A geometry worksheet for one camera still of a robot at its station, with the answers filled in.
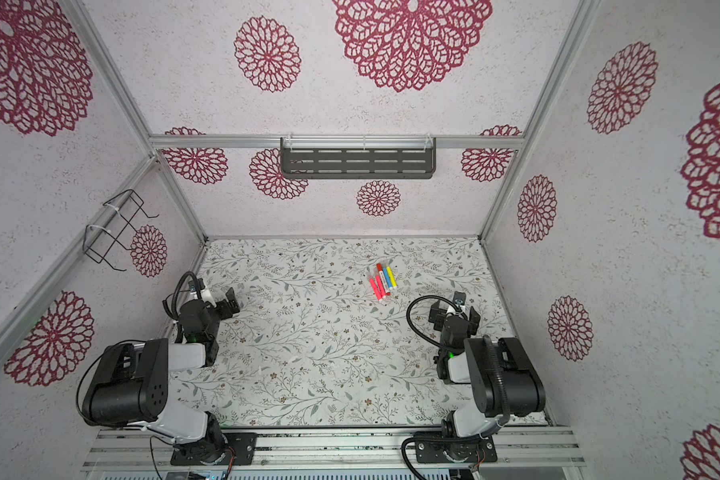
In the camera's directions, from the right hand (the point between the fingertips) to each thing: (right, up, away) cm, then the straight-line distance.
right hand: (458, 301), depth 91 cm
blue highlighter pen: (-20, +6, +16) cm, 26 cm away
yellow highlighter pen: (-19, +7, +17) cm, 26 cm away
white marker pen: (-22, +9, +19) cm, 31 cm away
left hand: (-74, +1, +3) cm, 74 cm away
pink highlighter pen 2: (-22, +3, +15) cm, 27 cm away
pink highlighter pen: (-24, +2, +15) cm, 29 cm away
